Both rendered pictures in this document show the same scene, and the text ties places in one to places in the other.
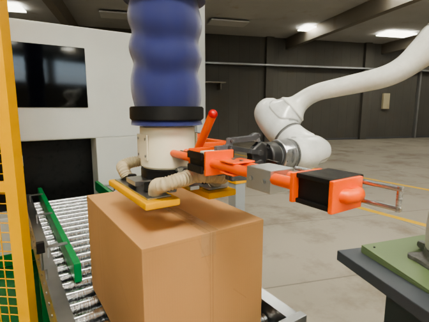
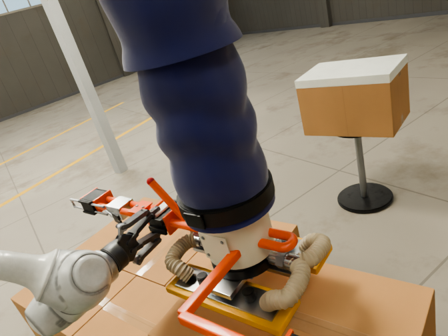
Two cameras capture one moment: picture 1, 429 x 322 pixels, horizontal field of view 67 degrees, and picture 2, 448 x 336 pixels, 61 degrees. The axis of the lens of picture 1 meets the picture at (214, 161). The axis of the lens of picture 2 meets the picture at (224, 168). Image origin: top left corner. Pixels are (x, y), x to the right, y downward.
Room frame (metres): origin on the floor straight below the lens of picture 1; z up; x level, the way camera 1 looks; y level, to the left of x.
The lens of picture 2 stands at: (1.76, -0.02, 1.69)
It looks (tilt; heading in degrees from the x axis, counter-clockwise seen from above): 25 degrees down; 166
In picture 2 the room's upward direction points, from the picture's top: 16 degrees counter-clockwise
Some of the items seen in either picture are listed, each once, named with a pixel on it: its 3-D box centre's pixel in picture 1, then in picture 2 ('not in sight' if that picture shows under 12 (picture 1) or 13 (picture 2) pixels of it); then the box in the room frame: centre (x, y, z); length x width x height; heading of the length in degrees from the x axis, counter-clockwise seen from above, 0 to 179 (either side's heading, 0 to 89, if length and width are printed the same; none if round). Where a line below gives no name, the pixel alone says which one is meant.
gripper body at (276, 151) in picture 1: (262, 156); (122, 251); (0.87, -0.13, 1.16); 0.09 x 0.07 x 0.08; 123
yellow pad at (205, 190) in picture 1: (194, 179); (226, 290); (1.06, 0.07, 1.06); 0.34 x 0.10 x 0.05; 33
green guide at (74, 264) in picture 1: (46, 220); not in sight; (1.92, 1.05, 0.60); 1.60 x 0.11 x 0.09; 33
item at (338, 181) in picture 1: (324, 189); (97, 200); (0.50, -0.18, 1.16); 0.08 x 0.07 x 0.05; 33
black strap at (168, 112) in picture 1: (168, 113); (224, 192); (1.01, 0.14, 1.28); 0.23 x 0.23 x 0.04
